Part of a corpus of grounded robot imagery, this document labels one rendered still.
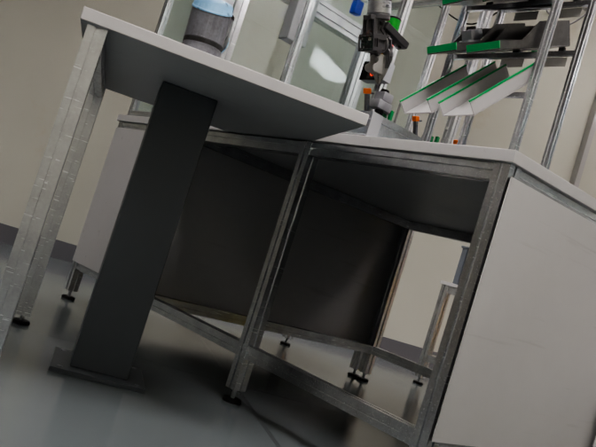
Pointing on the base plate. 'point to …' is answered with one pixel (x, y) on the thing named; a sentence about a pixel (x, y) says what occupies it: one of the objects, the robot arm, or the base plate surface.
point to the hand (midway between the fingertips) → (380, 80)
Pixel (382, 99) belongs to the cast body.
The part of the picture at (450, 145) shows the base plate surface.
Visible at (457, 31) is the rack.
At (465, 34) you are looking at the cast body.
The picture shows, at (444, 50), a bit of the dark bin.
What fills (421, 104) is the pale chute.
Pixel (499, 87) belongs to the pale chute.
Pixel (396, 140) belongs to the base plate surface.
